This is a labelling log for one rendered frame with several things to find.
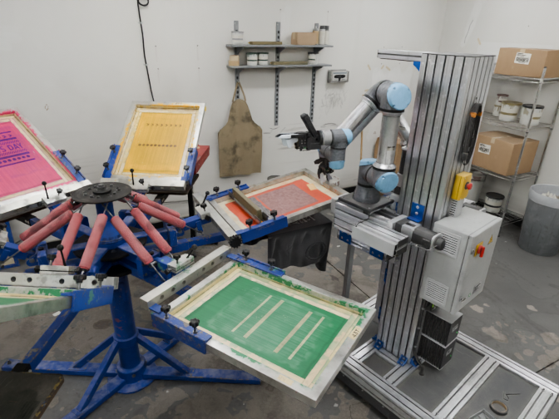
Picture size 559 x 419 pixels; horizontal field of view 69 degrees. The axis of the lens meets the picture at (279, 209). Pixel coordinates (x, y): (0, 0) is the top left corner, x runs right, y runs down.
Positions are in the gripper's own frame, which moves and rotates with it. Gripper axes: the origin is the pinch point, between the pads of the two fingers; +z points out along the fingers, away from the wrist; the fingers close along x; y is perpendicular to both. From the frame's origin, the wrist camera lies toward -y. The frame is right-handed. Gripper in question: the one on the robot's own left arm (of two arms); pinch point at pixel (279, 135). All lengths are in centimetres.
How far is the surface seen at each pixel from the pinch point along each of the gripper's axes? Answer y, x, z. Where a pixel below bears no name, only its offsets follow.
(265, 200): 52, 77, -13
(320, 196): 49, 63, -47
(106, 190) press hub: 30, 47, 81
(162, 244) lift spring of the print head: 56, 27, 56
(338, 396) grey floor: 167, 14, -41
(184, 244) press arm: 69, 59, 43
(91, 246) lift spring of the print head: 49, 18, 88
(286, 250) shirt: 80, 53, -20
